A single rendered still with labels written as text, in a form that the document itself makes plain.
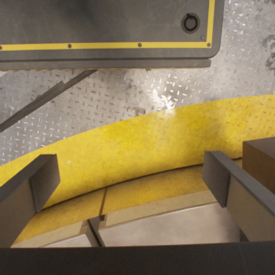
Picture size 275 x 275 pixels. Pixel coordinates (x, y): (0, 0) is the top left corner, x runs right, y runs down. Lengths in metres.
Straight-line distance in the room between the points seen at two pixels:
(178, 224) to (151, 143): 0.36
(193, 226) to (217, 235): 0.09
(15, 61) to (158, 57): 0.33
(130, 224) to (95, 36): 0.53
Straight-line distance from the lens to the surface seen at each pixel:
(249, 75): 0.93
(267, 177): 0.53
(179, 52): 0.50
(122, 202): 0.79
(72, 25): 0.51
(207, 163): 0.16
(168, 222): 0.66
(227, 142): 0.94
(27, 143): 0.96
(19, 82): 0.92
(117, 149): 0.86
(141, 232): 0.67
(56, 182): 0.17
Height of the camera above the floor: 0.80
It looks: 73 degrees down
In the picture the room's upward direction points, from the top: 176 degrees clockwise
